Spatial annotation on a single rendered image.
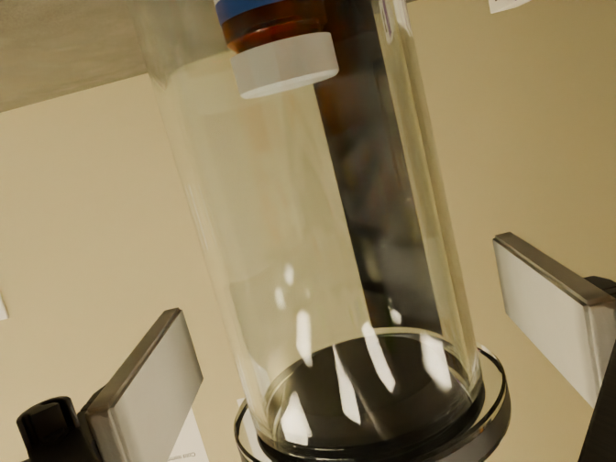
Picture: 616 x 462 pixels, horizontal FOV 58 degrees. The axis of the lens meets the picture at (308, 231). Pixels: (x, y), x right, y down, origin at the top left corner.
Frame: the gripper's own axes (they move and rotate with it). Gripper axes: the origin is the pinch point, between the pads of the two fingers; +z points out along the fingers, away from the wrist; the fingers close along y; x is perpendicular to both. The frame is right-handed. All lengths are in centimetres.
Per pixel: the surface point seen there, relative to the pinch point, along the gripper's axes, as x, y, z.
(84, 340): -17, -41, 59
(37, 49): 17.0, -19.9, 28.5
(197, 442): -37, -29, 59
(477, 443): -4.4, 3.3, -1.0
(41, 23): 17.1, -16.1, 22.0
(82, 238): -2, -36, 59
